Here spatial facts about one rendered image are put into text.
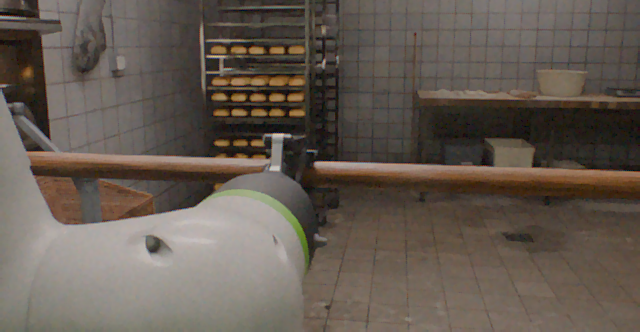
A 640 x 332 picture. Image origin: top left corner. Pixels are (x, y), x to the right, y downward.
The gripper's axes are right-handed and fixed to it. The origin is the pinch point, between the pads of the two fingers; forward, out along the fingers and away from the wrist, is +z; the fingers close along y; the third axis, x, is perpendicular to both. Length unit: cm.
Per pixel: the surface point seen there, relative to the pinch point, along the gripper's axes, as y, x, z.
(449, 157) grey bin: 76, 63, 428
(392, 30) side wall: -35, 11, 496
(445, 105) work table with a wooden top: 29, 56, 412
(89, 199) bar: 28, -76, 84
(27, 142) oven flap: 21, -132, 138
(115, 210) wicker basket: 51, -102, 148
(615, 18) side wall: -46, 215, 493
